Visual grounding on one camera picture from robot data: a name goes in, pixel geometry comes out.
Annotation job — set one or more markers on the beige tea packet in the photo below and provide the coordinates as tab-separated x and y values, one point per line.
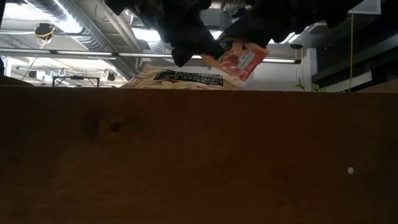
186	79

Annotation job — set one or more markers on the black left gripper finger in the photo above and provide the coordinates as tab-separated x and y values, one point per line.
192	51

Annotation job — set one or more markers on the orange peach tea packet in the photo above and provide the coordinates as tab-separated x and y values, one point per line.
239	62

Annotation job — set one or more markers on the silver ventilation duct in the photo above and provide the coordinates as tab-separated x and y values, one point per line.
77	28

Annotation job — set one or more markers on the long ceiling light bar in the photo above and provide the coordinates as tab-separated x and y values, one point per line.
77	53

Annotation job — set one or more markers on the wooden three-compartment tray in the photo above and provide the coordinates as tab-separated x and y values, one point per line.
199	155

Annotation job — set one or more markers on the potted green artificial plant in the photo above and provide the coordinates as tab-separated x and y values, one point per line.
311	87

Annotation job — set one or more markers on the black background rig frame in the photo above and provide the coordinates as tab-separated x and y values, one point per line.
76	77

